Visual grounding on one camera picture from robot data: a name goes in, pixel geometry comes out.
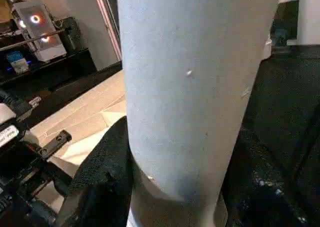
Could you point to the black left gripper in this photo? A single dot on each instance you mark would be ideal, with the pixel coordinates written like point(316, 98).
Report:
point(25, 172)

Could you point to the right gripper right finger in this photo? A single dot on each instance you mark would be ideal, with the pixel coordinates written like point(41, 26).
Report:
point(265, 192)

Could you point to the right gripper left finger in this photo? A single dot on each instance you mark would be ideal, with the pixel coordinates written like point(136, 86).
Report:
point(102, 187)

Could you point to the white plastic table top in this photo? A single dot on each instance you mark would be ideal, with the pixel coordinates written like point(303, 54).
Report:
point(85, 112)

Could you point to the black equipment rack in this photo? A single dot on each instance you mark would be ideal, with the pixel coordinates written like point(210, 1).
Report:
point(50, 69)

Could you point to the white device with orange lights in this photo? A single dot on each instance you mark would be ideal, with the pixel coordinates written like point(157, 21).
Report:
point(37, 27)

